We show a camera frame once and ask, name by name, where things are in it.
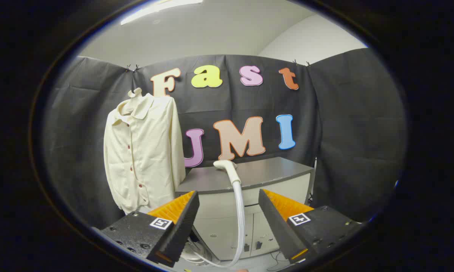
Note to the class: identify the white garment steamer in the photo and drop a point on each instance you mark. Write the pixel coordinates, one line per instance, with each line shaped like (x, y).
(232, 174)

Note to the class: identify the cream button-up shirt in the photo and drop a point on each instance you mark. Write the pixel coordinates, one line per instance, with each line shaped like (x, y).
(147, 151)

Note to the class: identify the white plastic hanger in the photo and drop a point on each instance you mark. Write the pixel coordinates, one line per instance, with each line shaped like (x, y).
(136, 92)

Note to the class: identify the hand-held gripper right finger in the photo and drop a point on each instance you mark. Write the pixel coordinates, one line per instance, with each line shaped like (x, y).
(277, 223)

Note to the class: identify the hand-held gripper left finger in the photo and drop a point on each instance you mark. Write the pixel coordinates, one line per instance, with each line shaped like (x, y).
(181, 223)

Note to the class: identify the white cabinet with grey top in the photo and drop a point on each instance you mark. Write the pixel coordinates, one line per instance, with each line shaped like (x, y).
(268, 172)

